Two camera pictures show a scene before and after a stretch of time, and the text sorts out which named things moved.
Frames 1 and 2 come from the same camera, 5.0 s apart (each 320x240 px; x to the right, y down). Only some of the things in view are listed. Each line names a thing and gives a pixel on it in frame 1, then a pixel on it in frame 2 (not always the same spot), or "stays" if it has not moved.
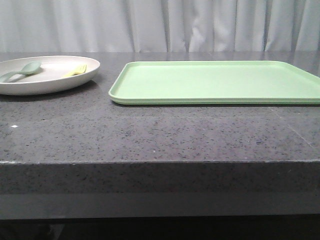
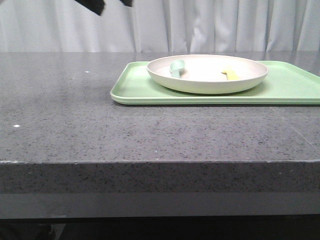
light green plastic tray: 176,83 stays
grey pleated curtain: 159,26 stays
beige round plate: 57,74 → 202,74
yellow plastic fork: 79,69 → 231,75
